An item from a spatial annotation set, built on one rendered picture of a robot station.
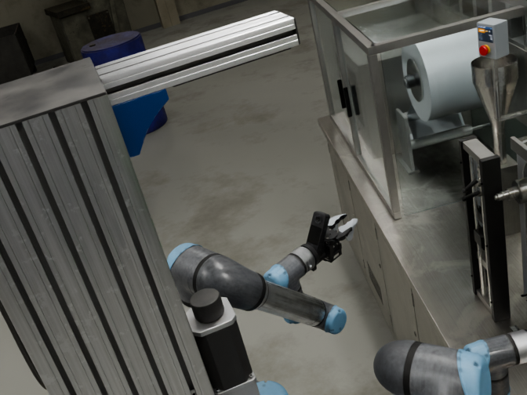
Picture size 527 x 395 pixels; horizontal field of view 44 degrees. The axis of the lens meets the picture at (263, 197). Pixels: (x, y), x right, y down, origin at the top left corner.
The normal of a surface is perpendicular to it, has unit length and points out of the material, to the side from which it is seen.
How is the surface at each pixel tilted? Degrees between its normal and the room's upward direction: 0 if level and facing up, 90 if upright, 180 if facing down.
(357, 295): 0
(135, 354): 90
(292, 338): 0
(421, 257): 0
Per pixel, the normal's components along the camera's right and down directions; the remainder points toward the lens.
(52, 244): 0.32, 0.38
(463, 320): -0.22, -0.86
